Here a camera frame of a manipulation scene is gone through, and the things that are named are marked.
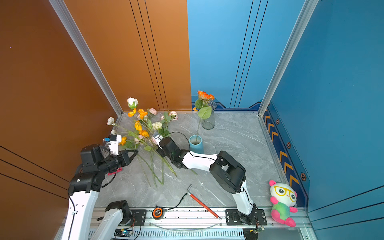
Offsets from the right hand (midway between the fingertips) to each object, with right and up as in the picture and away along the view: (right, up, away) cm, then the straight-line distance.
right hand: (159, 140), depth 87 cm
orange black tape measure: (+3, -34, -15) cm, 37 cm away
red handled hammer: (+19, -28, -7) cm, 35 cm away
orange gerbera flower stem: (+26, +17, -12) cm, 33 cm away
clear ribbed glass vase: (+32, +11, +31) cm, 46 cm away
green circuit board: (-13, -42, -16) cm, 47 cm away
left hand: (-7, -3, -16) cm, 18 cm away
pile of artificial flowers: (-7, +8, 0) cm, 11 cm away
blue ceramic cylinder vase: (+22, -1, -10) cm, 24 cm away
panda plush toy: (+65, -27, -14) cm, 72 cm away
